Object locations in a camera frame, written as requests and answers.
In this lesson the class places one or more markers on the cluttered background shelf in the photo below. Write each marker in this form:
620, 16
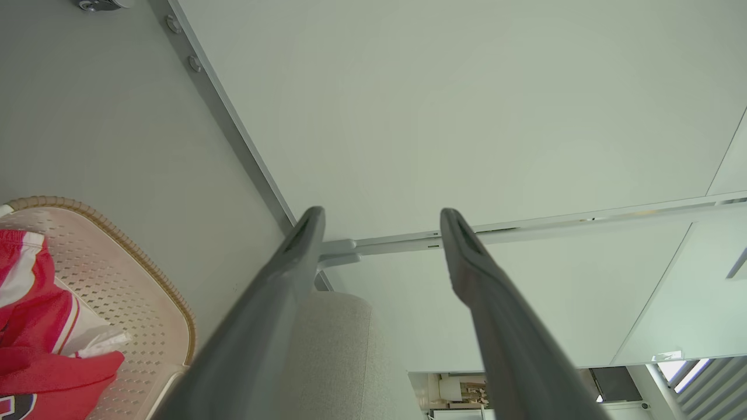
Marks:
452, 394

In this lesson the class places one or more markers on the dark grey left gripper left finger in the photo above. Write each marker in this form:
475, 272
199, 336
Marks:
251, 338

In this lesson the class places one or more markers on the round grey wall bumper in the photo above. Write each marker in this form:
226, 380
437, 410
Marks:
194, 63
173, 23

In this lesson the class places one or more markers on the grey fabric sofa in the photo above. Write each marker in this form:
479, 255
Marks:
344, 361

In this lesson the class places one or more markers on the red and white jersey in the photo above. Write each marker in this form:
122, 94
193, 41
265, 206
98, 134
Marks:
29, 318

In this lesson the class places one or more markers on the grey metal partition rail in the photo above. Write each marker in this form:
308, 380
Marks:
233, 125
583, 224

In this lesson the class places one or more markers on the beige perforated laundry basket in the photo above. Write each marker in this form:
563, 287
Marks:
122, 274

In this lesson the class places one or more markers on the caster wheel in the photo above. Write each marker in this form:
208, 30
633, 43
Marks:
99, 4

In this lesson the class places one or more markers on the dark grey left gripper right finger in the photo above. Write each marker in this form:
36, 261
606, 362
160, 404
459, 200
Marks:
519, 350

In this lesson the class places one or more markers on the window blinds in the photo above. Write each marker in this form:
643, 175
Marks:
712, 388

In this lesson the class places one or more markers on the dark monitor screen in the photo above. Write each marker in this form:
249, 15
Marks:
613, 384

